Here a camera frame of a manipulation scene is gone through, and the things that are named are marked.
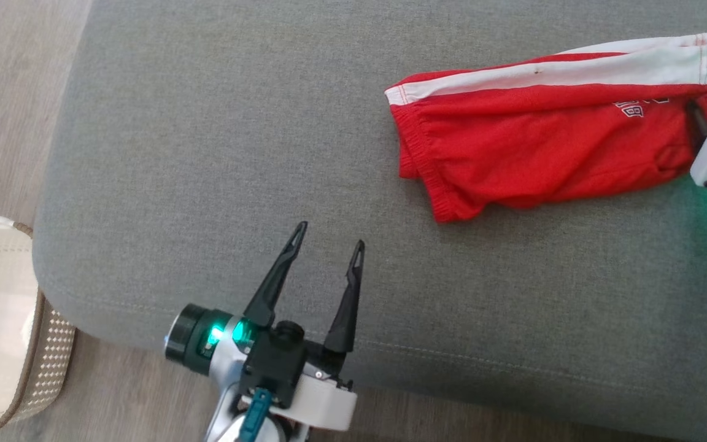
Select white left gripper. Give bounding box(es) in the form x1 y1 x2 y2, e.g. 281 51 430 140
225 221 366 432

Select red white lettered shorts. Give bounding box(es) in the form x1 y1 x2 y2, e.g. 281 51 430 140
384 32 707 223

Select grey sofa chaise seat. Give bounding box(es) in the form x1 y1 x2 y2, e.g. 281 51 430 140
31 0 707 442

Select teal cable connector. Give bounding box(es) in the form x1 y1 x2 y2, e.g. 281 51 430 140
236 388 273 442

